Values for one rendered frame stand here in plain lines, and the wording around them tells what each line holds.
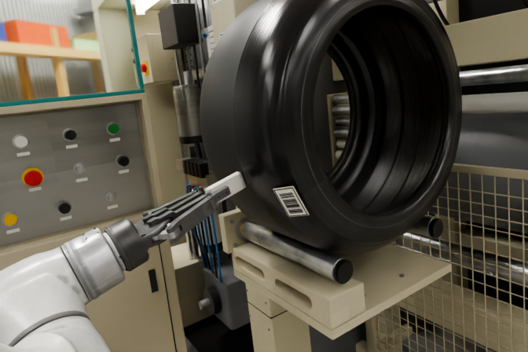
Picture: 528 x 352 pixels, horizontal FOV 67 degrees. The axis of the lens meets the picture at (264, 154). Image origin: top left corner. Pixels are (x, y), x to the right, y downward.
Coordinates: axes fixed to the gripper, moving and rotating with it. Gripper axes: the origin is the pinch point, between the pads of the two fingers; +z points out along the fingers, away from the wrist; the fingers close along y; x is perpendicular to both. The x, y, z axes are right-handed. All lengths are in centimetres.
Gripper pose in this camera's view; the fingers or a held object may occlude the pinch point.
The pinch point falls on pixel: (225, 188)
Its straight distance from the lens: 69.6
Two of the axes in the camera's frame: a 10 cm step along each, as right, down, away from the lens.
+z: 7.7, -4.2, 4.8
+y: -5.5, -0.6, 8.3
